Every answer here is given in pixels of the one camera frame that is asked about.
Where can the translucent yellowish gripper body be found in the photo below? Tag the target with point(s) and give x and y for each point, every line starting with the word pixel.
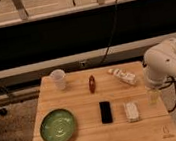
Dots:
pixel 153 96

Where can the black rectangular block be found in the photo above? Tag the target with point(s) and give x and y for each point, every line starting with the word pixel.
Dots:
pixel 106 113

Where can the red pepper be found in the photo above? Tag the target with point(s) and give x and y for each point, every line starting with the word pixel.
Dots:
pixel 92 84

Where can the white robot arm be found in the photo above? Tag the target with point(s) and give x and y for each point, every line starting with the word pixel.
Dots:
pixel 160 62

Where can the white sponge block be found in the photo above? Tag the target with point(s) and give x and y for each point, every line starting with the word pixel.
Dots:
pixel 132 112

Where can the white plastic bottle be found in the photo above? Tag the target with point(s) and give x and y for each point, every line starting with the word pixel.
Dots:
pixel 123 76

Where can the clear plastic cup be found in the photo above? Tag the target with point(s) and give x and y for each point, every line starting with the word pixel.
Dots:
pixel 58 77

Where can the green ceramic plate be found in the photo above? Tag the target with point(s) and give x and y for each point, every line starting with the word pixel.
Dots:
pixel 58 125

